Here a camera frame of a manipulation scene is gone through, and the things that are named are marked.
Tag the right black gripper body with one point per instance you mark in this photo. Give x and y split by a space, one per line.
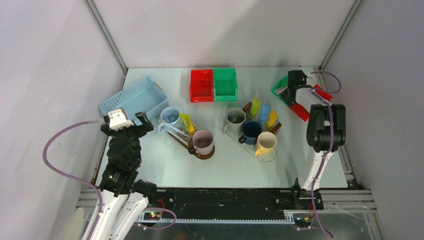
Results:
284 95

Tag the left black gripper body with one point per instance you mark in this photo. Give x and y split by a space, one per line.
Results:
134 132

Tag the light blue mug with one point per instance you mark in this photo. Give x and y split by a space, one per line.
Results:
171 115

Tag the clear acrylic holder rack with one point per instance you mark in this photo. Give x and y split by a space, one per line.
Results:
197 127

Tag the light blue toothbrush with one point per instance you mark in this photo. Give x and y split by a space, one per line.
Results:
166 127

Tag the brown ended acrylic rack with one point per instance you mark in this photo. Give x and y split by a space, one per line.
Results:
276 128

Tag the mauve pink mug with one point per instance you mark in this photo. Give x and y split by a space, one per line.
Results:
202 142

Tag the dark blue mug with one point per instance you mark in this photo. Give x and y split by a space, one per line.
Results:
249 132

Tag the cream yellow mug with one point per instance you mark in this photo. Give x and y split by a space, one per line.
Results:
266 142

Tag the grey mug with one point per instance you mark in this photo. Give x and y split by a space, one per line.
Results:
234 121

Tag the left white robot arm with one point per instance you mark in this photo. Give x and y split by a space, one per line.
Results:
121 196

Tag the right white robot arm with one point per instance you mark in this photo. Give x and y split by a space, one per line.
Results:
325 131

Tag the green toothbrush bin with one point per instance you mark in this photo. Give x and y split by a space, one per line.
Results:
282 83

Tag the red toothpaste bin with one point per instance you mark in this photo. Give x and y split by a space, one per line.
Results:
305 97

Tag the brown wooden oval tray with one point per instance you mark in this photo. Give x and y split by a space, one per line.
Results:
188 145

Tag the clear glass oval tray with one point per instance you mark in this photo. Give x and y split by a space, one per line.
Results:
251 149

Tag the light blue plastic basket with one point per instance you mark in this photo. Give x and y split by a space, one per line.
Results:
143 95

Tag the red plastic bin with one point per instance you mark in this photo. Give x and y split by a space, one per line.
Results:
201 87

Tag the green plastic bin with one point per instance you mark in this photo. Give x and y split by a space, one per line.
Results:
225 84

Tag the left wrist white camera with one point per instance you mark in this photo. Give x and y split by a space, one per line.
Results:
117 119

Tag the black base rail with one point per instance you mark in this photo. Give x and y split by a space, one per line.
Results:
234 204

